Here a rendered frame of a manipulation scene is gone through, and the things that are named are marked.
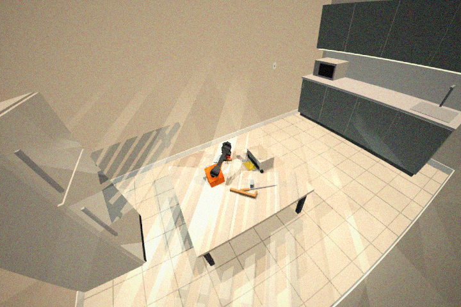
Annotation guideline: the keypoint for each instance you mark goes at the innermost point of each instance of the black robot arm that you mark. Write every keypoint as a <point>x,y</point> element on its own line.
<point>226,150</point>

